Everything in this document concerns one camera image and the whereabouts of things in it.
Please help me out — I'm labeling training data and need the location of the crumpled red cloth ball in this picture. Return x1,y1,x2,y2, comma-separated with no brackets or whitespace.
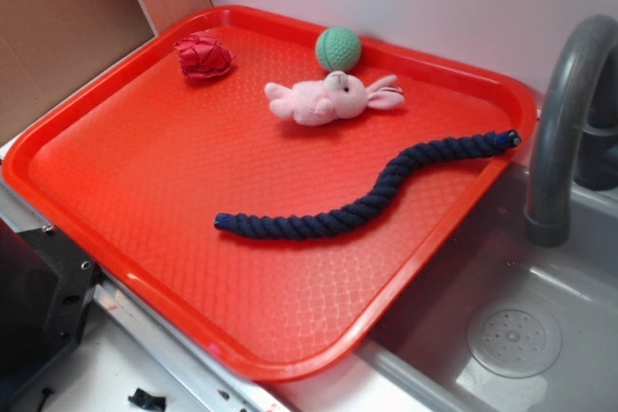
174,31,236,80

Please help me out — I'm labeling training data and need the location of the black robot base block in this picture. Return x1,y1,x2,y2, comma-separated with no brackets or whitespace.
1,223,98,411

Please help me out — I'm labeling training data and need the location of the green dimpled ball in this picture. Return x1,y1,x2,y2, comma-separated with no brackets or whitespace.
315,27,362,71

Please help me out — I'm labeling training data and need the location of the black tape scrap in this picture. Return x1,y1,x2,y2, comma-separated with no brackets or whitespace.
127,388,167,412

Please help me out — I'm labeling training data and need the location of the brown cardboard panel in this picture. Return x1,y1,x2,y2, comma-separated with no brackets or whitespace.
1,0,211,144

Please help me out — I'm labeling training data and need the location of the pink plush bunny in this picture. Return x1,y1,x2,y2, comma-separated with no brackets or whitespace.
265,70,405,126

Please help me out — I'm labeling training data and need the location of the grey plastic sink basin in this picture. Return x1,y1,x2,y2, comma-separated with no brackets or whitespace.
355,160,618,412

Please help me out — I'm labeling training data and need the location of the red plastic tray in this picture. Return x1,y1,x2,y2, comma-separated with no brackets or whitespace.
2,6,537,382

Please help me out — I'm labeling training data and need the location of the dark blue twisted rope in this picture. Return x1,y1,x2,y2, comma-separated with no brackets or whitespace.
213,128,523,243

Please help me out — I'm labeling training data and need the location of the grey sink faucet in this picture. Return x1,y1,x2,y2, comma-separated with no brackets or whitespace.
524,14,617,247

